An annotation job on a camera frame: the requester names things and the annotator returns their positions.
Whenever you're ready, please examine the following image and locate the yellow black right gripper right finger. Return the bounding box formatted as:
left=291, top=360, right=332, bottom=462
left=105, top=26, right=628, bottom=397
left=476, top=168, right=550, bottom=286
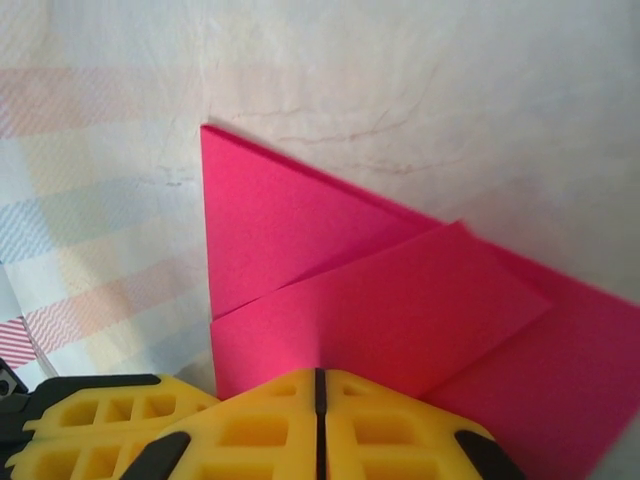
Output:
left=324, top=368, right=526, bottom=480

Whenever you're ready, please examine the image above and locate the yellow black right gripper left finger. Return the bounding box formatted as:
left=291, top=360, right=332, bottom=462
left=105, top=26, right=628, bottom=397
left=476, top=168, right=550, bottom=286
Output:
left=112, top=367, right=318, bottom=480

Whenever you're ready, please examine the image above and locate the pink paper sheet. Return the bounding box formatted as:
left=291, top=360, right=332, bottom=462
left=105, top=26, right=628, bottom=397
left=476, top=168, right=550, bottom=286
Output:
left=199, top=123, right=640, bottom=480

